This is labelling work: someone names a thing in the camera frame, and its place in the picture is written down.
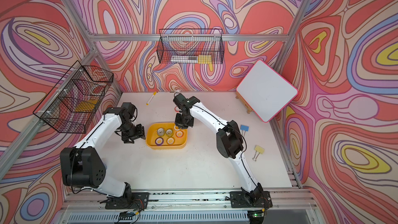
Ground wooden board easel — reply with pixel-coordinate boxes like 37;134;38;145
235;92;253;114

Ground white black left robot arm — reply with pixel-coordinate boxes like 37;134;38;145
60;102;146;199

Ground yellow block in left basket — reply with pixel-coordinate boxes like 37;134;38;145
75;100;98;113

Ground purple tape roll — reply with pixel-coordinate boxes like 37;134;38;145
155;137;164;146

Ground black wire basket back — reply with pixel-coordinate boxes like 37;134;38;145
157;28;225;64

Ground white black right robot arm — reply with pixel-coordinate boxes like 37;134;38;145
173;93;265;206

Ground aluminium frame post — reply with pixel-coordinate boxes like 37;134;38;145
46;0;123;94
273;0;312;73

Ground aluminium frame post left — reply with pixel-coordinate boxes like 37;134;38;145
46;0;123;94

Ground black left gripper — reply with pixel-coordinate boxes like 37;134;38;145
119;121;146;144

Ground clear grey tape roll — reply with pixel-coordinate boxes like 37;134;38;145
157;128;165;137

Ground yellow white marker pen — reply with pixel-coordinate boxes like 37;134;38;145
146;91;158;105

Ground yellow binder clip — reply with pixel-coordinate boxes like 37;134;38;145
252;145;265;162

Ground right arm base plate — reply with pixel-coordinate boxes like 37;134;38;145
225;191;273;209

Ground aluminium frame post right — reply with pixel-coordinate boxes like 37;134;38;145
273;0;312;73

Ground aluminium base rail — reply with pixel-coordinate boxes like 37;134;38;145
52;188;326;224

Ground black wire basket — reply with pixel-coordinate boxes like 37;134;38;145
157;28;225;64
33;61;114;134

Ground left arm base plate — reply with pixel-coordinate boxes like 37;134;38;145
104;192;149;210

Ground yellow-orange tape roll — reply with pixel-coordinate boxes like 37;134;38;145
167;137;175;145

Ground items in back basket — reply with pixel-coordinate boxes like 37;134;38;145
171;55;212;64

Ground blue binder clip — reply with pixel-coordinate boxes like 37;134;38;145
240;124;249;138

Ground yellow plastic storage box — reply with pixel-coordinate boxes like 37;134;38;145
146;122;188;150

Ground white board pink edge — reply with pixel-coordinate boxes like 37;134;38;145
236;61;298;122

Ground yellow-green tape roll table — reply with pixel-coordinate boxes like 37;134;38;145
165;129;174;137

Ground aluminium frame crossbar back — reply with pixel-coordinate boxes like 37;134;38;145
89;34;289;41

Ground green circuit board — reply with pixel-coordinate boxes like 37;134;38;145
118;211;141;222

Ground black wire basket left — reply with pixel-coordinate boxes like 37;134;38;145
33;61;114;134

